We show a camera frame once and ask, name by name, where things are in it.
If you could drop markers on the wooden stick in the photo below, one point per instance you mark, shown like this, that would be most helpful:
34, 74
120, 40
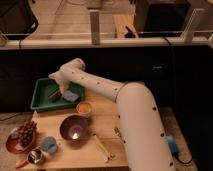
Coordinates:
108, 155

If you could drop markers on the small brass object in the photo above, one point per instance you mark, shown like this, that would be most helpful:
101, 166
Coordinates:
117, 132

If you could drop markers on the metal measuring cup orange handle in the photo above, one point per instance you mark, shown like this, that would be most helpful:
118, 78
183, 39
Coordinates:
35, 157

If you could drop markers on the blue cloth ball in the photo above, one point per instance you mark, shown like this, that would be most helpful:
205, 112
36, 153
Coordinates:
49, 145

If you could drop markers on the purple bowl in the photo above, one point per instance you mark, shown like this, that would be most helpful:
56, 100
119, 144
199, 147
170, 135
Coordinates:
74, 128

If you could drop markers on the metal frame post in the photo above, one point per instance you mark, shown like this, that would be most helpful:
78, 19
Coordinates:
95, 27

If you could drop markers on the red plate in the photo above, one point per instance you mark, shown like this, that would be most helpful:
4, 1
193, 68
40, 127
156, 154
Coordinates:
13, 146

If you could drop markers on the dark brown eraser block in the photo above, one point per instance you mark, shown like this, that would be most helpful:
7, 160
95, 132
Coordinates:
54, 96

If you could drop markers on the small orange cup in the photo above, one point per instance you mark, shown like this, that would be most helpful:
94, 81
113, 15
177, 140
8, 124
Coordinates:
84, 108

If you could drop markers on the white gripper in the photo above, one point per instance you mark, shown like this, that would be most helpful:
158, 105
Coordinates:
61, 80

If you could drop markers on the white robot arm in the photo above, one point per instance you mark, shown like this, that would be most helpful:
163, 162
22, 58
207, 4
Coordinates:
142, 131

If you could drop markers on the bunch of red grapes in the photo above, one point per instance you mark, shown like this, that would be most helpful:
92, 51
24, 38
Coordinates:
26, 133

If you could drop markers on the green plastic tray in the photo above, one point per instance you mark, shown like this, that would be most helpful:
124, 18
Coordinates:
44, 87

